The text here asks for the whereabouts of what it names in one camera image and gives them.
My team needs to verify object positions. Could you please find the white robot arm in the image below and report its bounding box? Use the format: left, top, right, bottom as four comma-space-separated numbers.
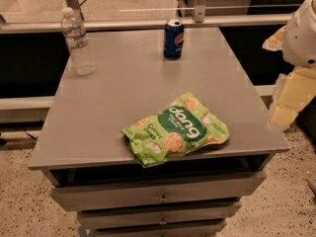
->
263, 0, 316, 131

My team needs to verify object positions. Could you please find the blue pepsi can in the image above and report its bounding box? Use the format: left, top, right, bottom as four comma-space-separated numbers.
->
164, 19, 184, 59

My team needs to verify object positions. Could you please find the grey drawer cabinet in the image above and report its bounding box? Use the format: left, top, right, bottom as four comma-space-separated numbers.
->
28, 27, 291, 237

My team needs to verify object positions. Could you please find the green dang snack bag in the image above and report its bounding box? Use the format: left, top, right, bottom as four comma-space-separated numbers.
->
121, 92, 230, 167

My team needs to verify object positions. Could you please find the clear plastic water bottle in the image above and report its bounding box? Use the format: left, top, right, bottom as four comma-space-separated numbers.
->
60, 7, 95, 76

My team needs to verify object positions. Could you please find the middle grey drawer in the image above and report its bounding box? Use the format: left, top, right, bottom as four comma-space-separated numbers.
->
78, 200, 241, 229

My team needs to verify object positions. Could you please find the grey drawer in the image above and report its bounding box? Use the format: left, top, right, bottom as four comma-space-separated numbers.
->
78, 200, 241, 229
95, 220, 226, 237
51, 171, 266, 211

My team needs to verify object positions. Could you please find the top grey drawer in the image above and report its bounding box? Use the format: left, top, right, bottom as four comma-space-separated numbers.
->
51, 171, 266, 211

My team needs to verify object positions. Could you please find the bottom grey drawer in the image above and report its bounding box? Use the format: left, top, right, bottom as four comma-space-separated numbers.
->
95, 220, 226, 237

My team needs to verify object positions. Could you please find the metal railing frame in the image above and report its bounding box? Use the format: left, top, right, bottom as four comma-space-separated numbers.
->
0, 14, 291, 34

